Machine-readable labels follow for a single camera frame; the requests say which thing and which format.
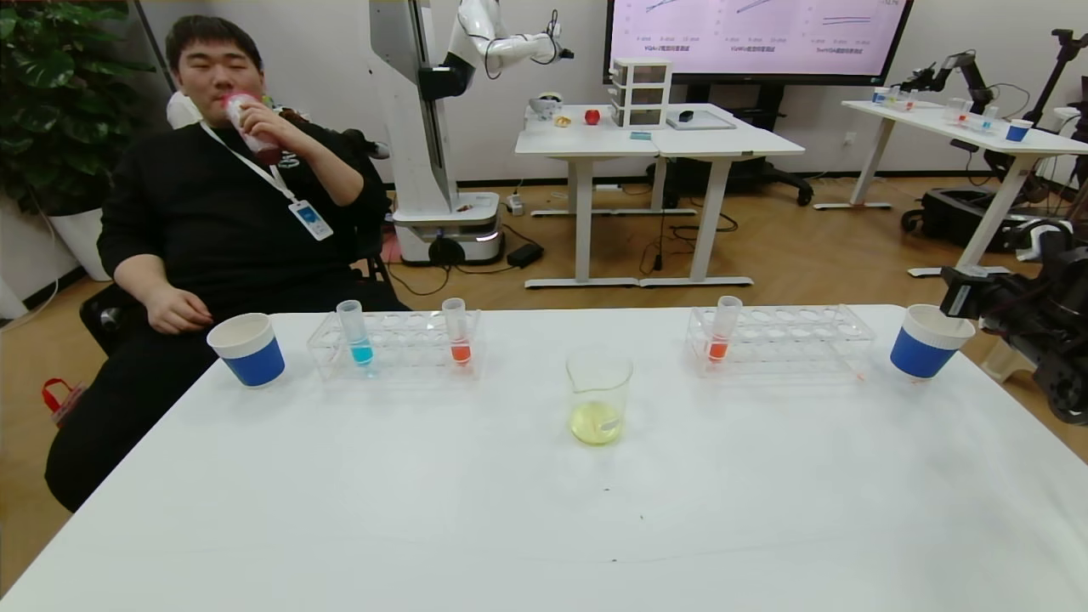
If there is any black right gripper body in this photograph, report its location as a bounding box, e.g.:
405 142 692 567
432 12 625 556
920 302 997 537
939 265 1021 321

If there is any blue pigment test tube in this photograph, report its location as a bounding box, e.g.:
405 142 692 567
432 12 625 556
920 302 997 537
337 299 375 368

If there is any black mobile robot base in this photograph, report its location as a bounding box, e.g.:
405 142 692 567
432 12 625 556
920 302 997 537
901 187 1051 254

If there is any clear acrylic test tube rack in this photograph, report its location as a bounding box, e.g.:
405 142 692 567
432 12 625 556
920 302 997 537
685 304 876 375
307 309 484 381

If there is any red pigment test tube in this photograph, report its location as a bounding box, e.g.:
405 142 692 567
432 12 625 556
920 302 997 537
705 296 743 365
442 297 473 367

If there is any clear glass beaker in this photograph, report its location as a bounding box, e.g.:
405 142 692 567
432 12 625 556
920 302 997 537
566 348 634 446

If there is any seated man's left hand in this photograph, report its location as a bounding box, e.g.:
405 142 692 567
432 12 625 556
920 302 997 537
241 100 294 147

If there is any seated man's right hand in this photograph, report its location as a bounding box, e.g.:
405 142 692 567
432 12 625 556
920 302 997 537
146 285 213 334

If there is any blue white paper cup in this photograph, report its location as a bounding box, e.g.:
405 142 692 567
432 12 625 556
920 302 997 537
207 313 286 388
889 303 977 381

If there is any long white work desk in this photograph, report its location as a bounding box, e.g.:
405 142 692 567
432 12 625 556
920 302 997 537
813 99 1074 277

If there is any black display stand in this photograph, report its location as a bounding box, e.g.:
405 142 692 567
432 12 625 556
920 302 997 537
650 83 814 209

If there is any white standing desk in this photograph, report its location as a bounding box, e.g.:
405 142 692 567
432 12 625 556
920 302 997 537
639 104 805 288
514 104 672 290

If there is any grey flat tray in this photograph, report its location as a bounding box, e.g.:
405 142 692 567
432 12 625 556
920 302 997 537
666 109 736 132

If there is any white drawer organizer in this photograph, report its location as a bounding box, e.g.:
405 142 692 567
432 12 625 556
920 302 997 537
609 58 674 130

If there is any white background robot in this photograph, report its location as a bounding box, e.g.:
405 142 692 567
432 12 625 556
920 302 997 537
368 0 575 266

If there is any plastic drink cup red lid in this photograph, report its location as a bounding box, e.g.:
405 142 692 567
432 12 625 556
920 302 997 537
223 93 281 164

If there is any man in black sweater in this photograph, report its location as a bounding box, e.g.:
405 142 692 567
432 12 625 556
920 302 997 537
45 15 409 511

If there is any white plant pot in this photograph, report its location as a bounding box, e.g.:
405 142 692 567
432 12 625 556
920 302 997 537
47 207 116 281

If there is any green potted plant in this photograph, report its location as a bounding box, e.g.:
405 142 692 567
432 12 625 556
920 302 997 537
0 0 156 218

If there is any black floor cable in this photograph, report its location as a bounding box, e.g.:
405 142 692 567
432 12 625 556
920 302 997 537
642 212 740 275

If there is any large wall display screen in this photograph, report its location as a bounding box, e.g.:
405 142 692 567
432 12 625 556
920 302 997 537
603 0 915 86

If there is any white lanyard id badge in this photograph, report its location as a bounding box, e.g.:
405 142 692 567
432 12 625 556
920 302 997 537
201 121 334 241

